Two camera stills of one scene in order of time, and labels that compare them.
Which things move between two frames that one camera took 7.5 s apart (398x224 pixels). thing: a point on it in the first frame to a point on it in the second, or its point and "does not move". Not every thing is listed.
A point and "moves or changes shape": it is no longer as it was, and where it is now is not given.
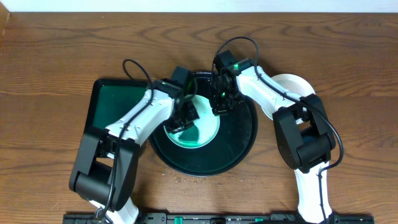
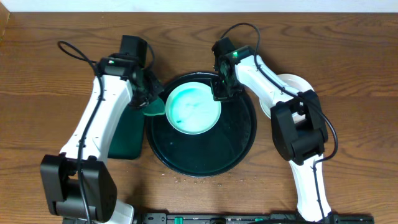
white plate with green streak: [295, 85] does not move
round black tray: [232, 145] does not move
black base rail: [224, 218] does not move
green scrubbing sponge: [191, 135] moves or changes shape
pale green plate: [208, 124] moves or changes shape
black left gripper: [181, 121] to [144, 94]
